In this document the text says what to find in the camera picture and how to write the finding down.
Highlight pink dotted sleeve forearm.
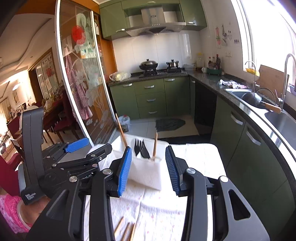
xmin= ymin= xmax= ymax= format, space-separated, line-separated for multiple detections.
xmin=1 ymin=194 xmax=32 ymax=233

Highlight green kitchen cabinets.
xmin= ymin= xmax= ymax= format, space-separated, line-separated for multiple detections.
xmin=109 ymin=73 xmax=295 ymax=240

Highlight steel kitchen sink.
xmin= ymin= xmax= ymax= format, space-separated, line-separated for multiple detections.
xmin=225 ymin=89 xmax=295 ymax=151

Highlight person's left hand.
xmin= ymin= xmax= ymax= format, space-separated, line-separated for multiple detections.
xmin=17 ymin=196 xmax=51 ymax=225

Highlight red dining chair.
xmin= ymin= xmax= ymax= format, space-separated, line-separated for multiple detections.
xmin=0 ymin=115 xmax=24 ymax=196

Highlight dark wooden dining table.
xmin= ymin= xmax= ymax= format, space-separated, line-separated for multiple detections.
xmin=43 ymin=99 xmax=64 ymax=144

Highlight checked pink apron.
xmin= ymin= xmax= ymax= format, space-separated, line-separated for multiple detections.
xmin=65 ymin=52 xmax=93 ymax=121

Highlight floral white tablecloth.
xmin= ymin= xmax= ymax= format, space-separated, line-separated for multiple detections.
xmin=83 ymin=141 xmax=227 ymax=241

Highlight white plastic utensil holder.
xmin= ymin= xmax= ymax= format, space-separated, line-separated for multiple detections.
xmin=99 ymin=134 xmax=172 ymax=191

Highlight glass sliding door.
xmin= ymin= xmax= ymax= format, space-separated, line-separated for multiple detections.
xmin=55 ymin=1 xmax=115 ymax=146

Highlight plastic bag on counter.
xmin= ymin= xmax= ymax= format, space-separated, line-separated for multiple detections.
xmin=109 ymin=71 xmax=132 ymax=82

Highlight dark floor mat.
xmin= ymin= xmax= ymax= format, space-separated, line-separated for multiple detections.
xmin=156 ymin=118 xmax=186 ymax=132

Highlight black pan in sink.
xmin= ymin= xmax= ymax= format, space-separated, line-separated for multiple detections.
xmin=242 ymin=92 xmax=281 ymax=113

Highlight crumpled dish cloth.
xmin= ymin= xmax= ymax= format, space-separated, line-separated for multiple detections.
xmin=218 ymin=79 xmax=248 ymax=89

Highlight small chrome faucet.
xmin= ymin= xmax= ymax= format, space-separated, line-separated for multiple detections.
xmin=245 ymin=60 xmax=257 ymax=92

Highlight gas stove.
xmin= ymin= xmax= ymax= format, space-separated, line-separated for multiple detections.
xmin=139 ymin=68 xmax=187 ymax=78

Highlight black wok with lid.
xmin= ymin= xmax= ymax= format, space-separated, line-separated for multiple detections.
xmin=139 ymin=59 xmax=158 ymax=71

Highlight wooden cutting board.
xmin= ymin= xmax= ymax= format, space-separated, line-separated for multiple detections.
xmin=257 ymin=65 xmax=284 ymax=97

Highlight chrome tall faucet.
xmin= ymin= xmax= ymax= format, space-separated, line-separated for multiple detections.
xmin=280 ymin=53 xmax=295 ymax=110

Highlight condiment bottles tray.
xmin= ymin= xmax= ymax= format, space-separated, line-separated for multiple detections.
xmin=196 ymin=53 xmax=223 ymax=75

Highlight small steel pot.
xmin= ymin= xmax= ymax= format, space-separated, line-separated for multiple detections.
xmin=166 ymin=59 xmax=179 ymax=69

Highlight green upper cabinets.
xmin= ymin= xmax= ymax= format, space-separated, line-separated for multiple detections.
xmin=100 ymin=1 xmax=207 ymax=40

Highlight steel range hood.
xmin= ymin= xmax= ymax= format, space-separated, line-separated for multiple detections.
xmin=125 ymin=4 xmax=186 ymax=37

